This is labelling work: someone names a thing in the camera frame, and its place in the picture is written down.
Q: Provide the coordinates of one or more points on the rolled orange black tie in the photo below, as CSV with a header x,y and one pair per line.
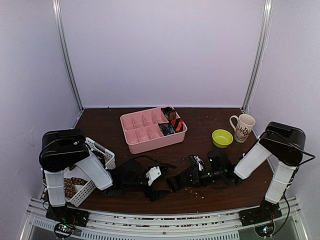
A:
x,y
177,124

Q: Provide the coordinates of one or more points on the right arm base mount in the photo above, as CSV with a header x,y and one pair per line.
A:
x,y
259,215

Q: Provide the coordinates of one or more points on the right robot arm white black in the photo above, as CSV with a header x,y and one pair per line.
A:
x,y
284,142

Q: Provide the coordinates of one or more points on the aluminium frame post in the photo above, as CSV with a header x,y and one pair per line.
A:
x,y
56,4
261,46

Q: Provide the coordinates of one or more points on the left aluminium frame post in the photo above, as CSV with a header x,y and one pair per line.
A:
x,y
56,4

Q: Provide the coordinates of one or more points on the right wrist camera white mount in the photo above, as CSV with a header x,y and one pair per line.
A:
x,y
197,162

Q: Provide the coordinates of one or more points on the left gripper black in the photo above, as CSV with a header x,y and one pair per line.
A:
x,y
156,195

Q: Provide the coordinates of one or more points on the white perforated plastic basket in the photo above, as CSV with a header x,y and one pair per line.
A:
x,y
110,164

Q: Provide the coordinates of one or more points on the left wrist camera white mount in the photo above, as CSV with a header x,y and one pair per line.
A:
x,y
155,172

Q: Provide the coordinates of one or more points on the pink divided organizer tray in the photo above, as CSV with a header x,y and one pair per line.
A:
x,y
143,133

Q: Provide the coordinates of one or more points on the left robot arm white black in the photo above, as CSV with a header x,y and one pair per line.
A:
x,y
69,159

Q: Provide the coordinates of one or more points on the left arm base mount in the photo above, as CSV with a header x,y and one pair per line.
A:
x,y
70,216

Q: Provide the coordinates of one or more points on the rolled brown tie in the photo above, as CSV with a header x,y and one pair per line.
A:
x,y
169,113

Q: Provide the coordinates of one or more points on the green plastic bowl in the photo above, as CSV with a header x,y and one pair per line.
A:
x,y
222,138

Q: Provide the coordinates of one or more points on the white patterned mug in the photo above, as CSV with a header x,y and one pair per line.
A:
x,y
242,126

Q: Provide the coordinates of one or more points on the black necktie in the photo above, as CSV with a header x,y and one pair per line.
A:
x,y
177,183

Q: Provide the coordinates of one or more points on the aluminium front rail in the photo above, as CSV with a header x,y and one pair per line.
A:
x,y
219,225

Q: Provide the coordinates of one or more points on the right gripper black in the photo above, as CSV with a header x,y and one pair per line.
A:
x,y
196,179

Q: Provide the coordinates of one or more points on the right aluminium frame post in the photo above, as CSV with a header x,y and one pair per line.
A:
x,y
261,46

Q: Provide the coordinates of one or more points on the brown patterned necktie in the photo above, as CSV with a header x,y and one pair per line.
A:
x,y
88,170

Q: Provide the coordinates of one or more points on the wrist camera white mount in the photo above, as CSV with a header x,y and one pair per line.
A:
x,y
155,172
197,162

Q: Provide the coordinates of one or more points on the rolled blue patterned tie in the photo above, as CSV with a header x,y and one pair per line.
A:
x,y
166,128

